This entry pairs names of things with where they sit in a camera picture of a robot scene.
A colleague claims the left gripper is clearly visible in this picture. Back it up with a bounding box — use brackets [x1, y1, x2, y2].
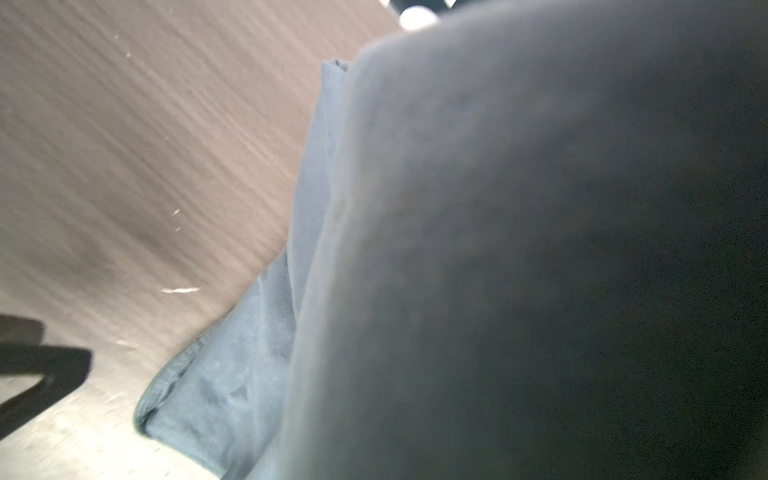
[1, 314, 93, 438]

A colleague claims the grey t shirt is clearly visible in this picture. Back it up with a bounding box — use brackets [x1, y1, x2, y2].
[134, 1, 767, 479]

